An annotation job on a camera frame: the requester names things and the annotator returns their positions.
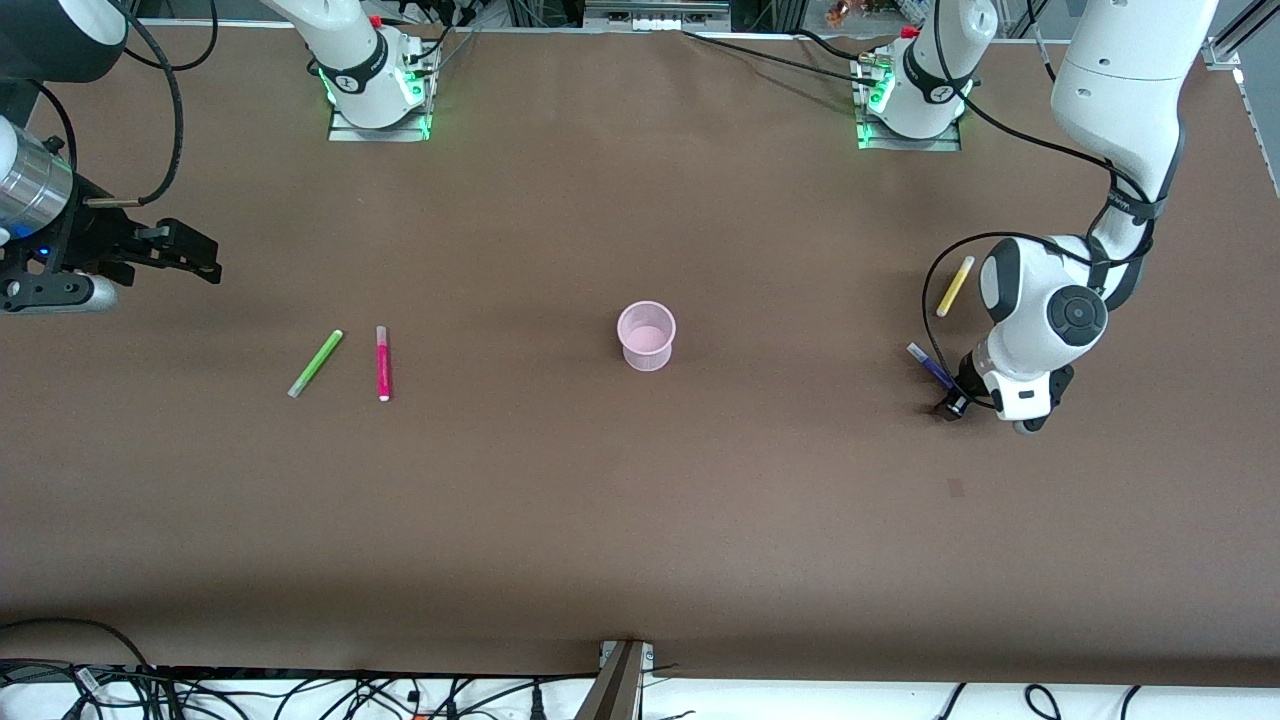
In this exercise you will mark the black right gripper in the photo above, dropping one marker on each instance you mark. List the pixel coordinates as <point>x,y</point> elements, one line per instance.
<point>88,244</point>

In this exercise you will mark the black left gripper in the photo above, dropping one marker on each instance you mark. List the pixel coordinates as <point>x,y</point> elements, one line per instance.
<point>968,379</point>

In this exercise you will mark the purple marker pen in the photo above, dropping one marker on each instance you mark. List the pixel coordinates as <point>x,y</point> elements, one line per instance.
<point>928,363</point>

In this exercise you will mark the pink marker pen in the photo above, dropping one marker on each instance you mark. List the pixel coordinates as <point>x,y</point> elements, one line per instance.
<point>383,365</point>

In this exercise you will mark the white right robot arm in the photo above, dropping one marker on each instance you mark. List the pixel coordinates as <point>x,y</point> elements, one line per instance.
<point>355,55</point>

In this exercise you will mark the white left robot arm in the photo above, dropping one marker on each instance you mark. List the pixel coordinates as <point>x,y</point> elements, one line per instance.
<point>1125,80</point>

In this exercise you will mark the pink plastic pen holder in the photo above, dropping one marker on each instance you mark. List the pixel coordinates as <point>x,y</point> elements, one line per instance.
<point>647,340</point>

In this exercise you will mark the yellow marker pen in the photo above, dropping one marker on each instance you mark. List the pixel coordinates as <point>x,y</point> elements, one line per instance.
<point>955,286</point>

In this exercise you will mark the green marker pen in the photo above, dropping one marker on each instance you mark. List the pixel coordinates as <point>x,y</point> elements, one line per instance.
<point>316,363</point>

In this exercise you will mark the brown paper table cover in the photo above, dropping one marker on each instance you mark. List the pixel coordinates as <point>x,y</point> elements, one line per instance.
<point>640,500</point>

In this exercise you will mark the aluminium corner profile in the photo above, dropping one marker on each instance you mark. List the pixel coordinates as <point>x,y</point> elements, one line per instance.
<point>1240,40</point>

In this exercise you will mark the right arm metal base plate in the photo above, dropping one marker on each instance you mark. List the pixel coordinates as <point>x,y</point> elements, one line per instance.
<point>345,133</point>

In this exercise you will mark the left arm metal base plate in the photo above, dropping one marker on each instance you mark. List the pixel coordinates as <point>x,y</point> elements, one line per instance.
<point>880,143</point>

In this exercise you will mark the metal table edge bracket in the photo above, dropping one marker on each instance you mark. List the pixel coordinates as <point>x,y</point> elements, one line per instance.
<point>620,685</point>

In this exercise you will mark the silver metal frame device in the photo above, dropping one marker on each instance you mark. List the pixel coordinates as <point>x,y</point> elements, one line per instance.
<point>655,14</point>

